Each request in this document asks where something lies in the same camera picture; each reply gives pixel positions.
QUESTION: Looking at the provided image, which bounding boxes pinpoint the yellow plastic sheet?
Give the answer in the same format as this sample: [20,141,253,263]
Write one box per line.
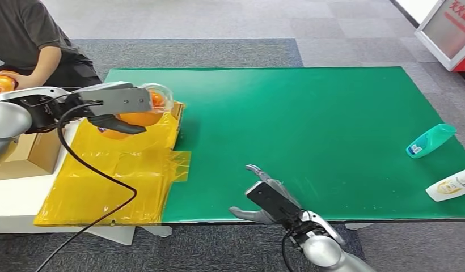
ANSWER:
[33,101,192,227]

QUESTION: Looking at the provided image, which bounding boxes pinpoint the small orange bottle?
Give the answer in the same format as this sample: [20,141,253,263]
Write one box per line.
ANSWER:
[0,74,18,95]

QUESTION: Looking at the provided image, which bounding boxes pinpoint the teal plastic bottle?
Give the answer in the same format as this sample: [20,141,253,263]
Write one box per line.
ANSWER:
[405,123,458,160]

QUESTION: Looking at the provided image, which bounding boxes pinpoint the white red sign board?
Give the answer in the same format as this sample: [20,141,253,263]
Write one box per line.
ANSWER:
[415,0,465,73]

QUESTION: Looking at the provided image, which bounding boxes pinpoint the white plastic bottle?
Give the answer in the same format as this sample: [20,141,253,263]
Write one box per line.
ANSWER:
[425,167,465,203]

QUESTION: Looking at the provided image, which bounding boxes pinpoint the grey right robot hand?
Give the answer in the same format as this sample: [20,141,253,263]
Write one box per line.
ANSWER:
[229,164,304,227]

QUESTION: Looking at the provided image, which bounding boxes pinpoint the green table mat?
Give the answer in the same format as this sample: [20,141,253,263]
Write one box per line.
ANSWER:
[104,66,465,224]

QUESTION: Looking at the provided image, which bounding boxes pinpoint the person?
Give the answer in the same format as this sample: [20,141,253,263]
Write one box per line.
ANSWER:
[0,0,103,91]

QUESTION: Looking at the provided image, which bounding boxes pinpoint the white table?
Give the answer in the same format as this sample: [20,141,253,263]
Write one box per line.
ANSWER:
[0,120,174,247]

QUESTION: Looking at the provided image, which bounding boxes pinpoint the person's hand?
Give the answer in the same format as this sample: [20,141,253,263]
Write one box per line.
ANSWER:
[0,70,35,90]

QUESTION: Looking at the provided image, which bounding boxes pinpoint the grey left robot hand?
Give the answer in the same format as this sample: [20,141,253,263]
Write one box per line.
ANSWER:
[72,82,154,135]

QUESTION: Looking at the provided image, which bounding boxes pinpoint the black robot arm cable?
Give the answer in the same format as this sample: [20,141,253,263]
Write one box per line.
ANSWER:
[35,100,138,272]

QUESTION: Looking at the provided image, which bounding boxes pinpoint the brown cardboard box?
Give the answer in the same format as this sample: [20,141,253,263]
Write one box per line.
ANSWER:
[0,129,63,182]

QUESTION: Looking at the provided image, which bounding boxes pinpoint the orange bottle with clear cap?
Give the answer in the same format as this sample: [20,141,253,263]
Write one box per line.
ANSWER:
[87,83,174,141]

